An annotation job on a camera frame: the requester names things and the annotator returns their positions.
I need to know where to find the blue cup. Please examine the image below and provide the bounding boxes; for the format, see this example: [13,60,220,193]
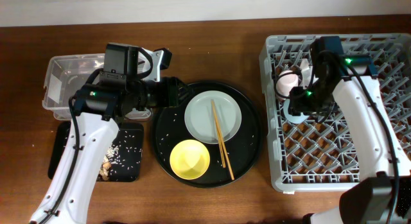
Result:
[283,99,309,125]

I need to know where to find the pink cup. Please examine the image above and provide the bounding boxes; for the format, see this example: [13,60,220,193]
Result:
[275,70,301,101]

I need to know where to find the yellow bowl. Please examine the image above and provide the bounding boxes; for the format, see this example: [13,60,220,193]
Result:
[170,139,210,180]

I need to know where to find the food scraps pile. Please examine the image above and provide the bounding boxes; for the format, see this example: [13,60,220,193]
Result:
[98,144,121,182]

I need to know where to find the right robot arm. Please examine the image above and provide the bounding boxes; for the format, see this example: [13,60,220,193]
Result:
[288,36,410,223]

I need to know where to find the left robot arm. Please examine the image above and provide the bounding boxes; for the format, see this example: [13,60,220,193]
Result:
[30,43,193,223]

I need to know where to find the grey dishwasher rack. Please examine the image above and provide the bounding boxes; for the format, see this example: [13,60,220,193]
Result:
[259,33,410,193]

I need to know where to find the round black serving tray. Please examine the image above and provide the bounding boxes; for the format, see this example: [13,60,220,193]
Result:
[151,81,263,188]

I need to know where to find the grey round plate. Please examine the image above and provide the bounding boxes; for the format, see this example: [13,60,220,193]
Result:
[184,90,242,144]

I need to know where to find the wooden chopstick right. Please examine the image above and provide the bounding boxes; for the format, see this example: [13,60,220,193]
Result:
[218,118,235,181]

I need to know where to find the wooden chopstick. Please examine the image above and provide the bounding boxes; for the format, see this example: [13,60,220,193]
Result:
[218,118,235,181]
[211,99,226,168]

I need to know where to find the wooden chopstick left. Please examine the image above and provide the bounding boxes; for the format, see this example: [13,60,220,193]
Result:
[211,99,226,168]

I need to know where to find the black rectangular tray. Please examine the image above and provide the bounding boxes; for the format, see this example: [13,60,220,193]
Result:
[48,121,144,182]

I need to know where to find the clear plastic storage bin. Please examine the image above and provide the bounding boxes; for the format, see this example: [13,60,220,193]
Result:
[42,52,155,121]

